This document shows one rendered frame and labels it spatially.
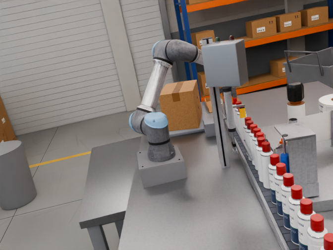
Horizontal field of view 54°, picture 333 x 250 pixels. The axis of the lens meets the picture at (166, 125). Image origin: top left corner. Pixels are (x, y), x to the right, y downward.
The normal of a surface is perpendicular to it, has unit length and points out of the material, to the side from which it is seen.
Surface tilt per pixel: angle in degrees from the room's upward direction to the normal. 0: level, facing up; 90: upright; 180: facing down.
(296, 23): 90
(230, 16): 90
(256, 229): 0
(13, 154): 94
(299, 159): 90
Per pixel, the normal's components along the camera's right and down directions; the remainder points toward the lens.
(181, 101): -0.17, 0.37
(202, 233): -0.18, -0.92
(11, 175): 0.60, 0.23
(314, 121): 0.06, 0.33
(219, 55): -0.57, 0.38
